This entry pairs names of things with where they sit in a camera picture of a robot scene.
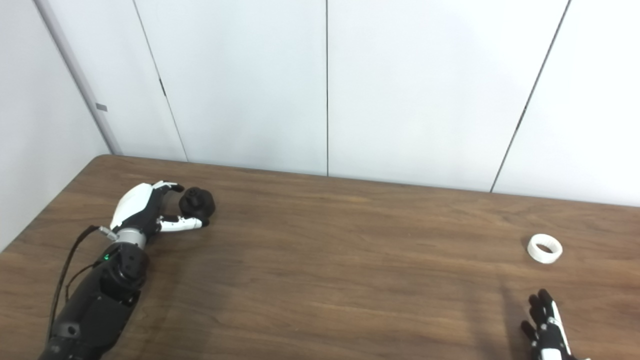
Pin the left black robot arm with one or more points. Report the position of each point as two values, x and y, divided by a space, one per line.
100 300

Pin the small grey wall tag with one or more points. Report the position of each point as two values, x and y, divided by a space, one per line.
101 107

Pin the round black plastic part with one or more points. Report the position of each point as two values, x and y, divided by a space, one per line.
197 202

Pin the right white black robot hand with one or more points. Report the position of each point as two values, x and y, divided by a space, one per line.
547 340

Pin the grey wall corner strip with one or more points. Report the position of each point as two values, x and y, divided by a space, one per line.
75 70

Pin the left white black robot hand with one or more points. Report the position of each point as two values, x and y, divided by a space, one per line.
132 205

